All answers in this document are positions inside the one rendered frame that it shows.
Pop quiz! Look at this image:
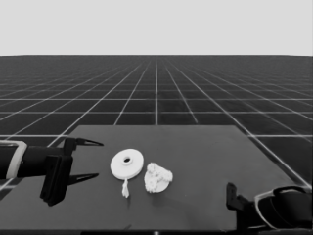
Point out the large thick white disc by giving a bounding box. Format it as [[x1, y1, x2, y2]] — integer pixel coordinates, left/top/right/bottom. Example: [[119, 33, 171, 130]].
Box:
[[110, 148, 145, 181]]

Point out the small thin white T-piece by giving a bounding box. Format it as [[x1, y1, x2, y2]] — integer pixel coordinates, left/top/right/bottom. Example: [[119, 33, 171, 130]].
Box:
[[121, 178, 130, 200]]

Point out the round white carrier with pins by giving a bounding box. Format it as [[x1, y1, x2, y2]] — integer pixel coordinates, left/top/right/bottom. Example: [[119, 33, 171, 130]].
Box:
[[143, 163, 174, 195]]

